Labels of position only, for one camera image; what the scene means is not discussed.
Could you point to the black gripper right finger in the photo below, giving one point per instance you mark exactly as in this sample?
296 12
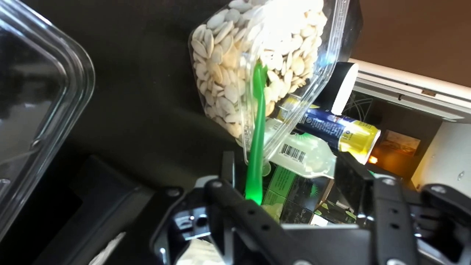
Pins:
394 225

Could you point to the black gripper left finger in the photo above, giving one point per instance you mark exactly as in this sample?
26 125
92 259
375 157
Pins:
244 229

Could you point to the green plastic spoon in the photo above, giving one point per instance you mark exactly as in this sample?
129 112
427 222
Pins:
256 147

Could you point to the black box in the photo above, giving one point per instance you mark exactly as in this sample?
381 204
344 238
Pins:
107 196

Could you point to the clear container with seeds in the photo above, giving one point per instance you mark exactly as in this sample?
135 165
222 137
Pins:
235 59

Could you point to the empty clear container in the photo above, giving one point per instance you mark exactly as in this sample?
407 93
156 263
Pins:
44 97

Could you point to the white round bowl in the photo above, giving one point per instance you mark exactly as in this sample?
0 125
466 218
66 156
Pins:
343 85

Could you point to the clear bag of snacks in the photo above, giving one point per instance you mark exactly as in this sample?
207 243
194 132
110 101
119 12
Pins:
225 63

